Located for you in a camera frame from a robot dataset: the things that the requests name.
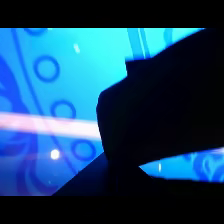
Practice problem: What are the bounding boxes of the black pants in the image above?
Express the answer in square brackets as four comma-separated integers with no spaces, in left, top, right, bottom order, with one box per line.
[95,28,224,197]

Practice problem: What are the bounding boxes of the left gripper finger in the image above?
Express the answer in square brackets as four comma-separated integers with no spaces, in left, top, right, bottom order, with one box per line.
[52,153,116,197]

